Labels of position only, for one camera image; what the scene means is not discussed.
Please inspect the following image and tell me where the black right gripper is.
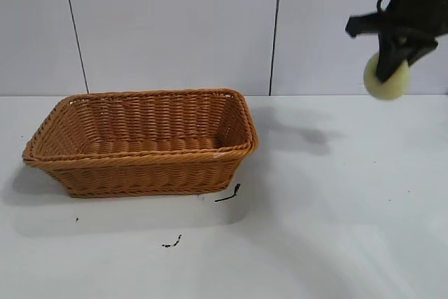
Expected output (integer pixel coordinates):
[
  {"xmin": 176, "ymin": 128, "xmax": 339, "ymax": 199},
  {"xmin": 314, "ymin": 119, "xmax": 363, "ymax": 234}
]
[{"xmin": 344, "ymin": 0, "xmax": 448, "ymax": 82}]

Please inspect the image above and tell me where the pale yellow egg yolk pastry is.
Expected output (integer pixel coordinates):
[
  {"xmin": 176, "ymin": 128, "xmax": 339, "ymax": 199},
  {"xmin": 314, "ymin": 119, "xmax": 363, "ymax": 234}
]
[{"xmin": 363, "ymin": 35, "xmax": 411, "ymax": 104}]

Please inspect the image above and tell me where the brown woven wicker basket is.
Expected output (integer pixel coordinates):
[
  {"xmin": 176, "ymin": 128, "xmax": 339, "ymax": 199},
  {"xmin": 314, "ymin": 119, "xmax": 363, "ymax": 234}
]
[{"xmin": 22, "ymin": 88, "xmax": 260, "ymax": 199}]

